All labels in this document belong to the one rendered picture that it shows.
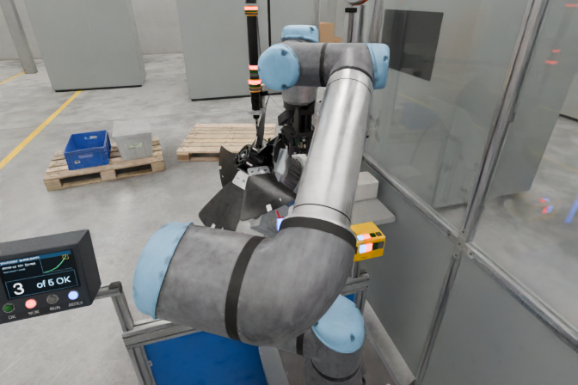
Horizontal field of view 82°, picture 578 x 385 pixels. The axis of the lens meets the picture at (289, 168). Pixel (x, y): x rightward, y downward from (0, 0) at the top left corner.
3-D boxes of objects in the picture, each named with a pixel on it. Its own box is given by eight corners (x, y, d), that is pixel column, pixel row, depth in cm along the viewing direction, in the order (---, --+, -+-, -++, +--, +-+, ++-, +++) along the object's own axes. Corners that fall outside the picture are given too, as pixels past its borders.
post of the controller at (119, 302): (133, 322, 111) (119, 280, 102) (132, 330, 109) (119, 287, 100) (124, 325, 111) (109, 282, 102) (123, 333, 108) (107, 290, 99)
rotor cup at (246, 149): (252, 174, 157) (230, 161, 151) (271, 150, 155) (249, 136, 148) (258, 189, 145) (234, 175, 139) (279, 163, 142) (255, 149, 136)
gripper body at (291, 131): (289, 161, 74) (288, 109, 68) (279, 145, 81) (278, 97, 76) (321, 156, 76) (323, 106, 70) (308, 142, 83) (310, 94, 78)
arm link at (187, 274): (307, 357, 76) (224, 340, 30) (248, 341, 80) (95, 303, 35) (317, 303, 82) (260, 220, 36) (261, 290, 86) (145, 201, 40)
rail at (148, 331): (362, 283, 137) (365, 268, 133) (367, 290, 134) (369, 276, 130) (127, 339, 115) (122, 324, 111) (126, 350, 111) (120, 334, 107)
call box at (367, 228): (369, 241, 132) (372, 220, 127) (382, 259, 123) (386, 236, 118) (332, 249, 128) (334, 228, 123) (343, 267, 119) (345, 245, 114)
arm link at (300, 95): (278, 78, 74) (312, 76, 76) (278, 98, 76) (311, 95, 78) (286, 87, 67) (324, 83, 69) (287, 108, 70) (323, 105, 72)
